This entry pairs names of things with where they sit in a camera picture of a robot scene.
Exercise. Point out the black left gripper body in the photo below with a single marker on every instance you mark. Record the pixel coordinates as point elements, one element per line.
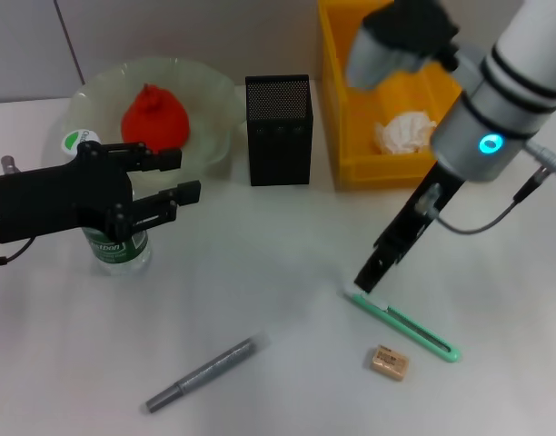
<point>55,200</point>

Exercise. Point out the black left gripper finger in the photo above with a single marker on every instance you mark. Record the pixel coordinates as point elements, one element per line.
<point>189,191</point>
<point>171,159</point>

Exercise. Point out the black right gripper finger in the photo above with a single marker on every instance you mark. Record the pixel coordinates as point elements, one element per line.
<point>373,272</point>

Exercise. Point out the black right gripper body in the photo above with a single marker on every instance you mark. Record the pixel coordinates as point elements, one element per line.
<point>396,240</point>

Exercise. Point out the red tomato-shaped toy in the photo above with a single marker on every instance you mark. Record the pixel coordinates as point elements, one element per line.
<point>155,122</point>

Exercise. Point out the clear green-label water bottle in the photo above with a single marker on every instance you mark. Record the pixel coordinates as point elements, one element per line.
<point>119,254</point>

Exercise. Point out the white paper ball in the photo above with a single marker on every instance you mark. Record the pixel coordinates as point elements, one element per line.
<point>407,134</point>

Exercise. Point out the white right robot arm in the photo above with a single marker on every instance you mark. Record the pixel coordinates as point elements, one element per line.
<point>523,59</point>

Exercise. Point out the green utility knife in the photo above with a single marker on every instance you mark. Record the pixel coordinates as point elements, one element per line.
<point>405,323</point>

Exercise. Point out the wavy green glass fruit plate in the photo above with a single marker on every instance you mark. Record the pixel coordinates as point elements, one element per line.
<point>210,104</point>

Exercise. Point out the beige eraser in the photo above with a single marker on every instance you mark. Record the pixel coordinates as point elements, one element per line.
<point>387,362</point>

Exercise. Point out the black mesh pen holder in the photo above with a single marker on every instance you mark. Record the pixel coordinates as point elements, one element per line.
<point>278,136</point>

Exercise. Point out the grey marker pen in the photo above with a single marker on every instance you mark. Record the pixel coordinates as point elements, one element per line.
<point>205,372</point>

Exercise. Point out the yellow plastic bin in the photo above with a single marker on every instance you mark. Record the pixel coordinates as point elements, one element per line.
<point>337,113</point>

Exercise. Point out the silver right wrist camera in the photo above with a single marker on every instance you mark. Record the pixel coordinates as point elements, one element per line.
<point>405,22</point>

